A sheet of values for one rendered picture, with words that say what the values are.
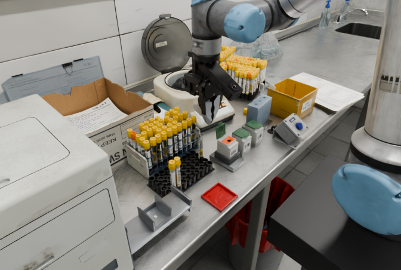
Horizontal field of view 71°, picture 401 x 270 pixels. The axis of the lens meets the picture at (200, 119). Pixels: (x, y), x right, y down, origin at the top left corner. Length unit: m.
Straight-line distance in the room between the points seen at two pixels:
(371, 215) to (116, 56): 0.95
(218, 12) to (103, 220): 0.45
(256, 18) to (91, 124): 0.61
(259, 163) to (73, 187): 0.57
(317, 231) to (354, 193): 0.18
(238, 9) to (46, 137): 0.42
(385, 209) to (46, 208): 0.45
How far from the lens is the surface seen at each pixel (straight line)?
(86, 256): 0.53
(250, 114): 0.96
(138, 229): 0.65
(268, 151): 0.91
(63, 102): 1.03
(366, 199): 0.49
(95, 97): 1.07
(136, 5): 1.16
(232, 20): 0.60
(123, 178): 0.83
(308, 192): 0.71
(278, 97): 1.06
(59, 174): 0.42
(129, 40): 1.17
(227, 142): 0.80
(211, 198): 0.75
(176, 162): 0.69
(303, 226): 0.64
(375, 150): 0.46
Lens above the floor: 1.43
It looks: 32 degrees down
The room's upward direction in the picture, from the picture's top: straight up
